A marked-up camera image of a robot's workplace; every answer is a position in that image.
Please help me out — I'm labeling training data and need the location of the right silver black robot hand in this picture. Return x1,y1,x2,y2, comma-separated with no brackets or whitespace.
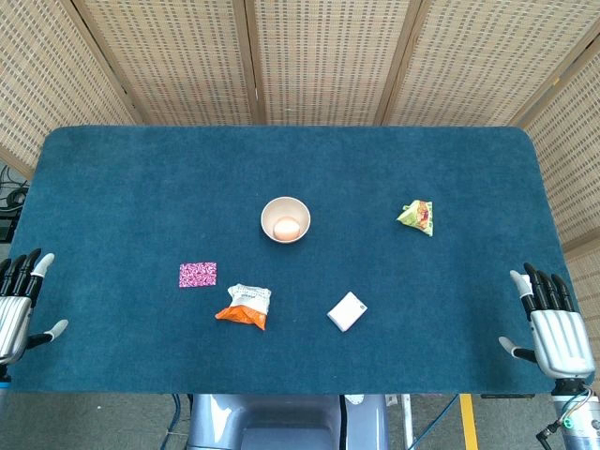
498,262,597,381

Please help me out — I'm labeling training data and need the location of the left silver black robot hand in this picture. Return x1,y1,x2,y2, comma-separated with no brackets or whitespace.
0,247,69,368

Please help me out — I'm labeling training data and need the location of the pink white patterned tile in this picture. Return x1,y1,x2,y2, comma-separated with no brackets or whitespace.
178,262,218,290

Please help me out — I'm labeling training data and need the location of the white table leg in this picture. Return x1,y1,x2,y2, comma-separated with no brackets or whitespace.
384,394,414,450

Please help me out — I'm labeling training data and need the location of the teal felt table mat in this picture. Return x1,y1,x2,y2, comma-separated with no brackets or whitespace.
7,125,571,396

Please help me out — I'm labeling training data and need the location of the green snack bag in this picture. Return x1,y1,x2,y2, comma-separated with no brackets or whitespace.
396,199,435,238

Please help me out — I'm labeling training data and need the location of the white tissue pack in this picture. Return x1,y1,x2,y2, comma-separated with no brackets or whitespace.
326,291,368,334

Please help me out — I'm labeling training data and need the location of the orange white snack bag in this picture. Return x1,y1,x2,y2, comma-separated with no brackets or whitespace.
215,283,273,332

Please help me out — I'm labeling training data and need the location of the beige round bowl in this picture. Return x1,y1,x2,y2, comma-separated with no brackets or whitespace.
260,197,312,244

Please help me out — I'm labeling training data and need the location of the grey blue robot torso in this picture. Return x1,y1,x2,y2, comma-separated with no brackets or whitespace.
187,393,390,450

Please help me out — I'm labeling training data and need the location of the pale brown egg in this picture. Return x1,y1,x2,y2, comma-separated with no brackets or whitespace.
273,217,301,241

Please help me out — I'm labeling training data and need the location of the woven bamboo folding screen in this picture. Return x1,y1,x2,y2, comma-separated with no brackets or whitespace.
0,0,600,324

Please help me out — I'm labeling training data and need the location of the black arm cable plug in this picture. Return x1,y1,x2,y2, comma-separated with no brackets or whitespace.
536,420,564,443

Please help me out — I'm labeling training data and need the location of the black cable bundle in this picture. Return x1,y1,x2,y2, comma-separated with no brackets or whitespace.
0,163,30,210

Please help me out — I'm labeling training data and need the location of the blue cable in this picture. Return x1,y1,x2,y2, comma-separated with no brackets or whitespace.
412,393,461,450
158,393,183,450

